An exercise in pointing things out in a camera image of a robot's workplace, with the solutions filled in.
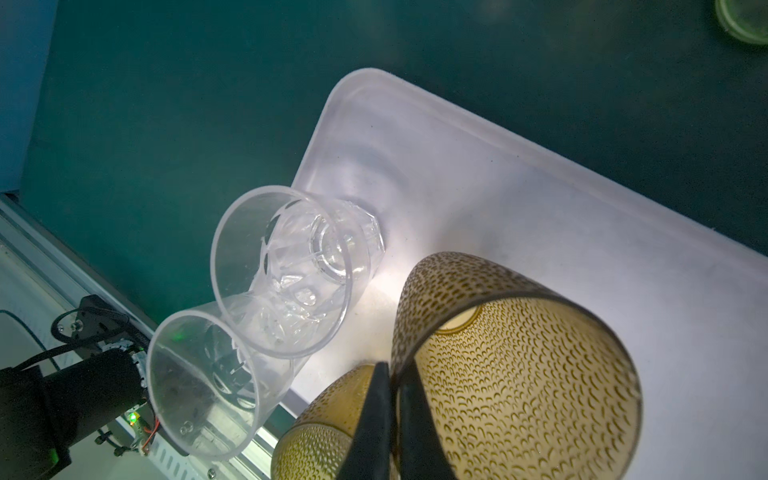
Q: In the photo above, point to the left green circuit board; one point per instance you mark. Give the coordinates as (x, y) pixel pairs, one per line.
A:
(143, 426)

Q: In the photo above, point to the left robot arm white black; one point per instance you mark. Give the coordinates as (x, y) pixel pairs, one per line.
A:
(42, 417)

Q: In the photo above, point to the clear faceted glass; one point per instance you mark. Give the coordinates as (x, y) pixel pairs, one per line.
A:
(286, 267)
(210, 390)

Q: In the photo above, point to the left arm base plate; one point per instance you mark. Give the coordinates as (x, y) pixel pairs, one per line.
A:
(95, 316)

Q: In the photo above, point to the dark amber dimpled glass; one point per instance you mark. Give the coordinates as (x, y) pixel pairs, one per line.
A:
(316, 445)
(521, 382)

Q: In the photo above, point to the lilac plastic tray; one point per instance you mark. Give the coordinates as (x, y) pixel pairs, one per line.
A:
(689, 304)

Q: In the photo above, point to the tall green glass front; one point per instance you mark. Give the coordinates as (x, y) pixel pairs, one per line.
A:
(744, 20)

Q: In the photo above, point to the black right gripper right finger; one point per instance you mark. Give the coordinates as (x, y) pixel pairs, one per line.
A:
(421, 455)

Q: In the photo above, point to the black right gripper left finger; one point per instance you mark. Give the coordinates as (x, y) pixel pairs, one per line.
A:
(370, 452)

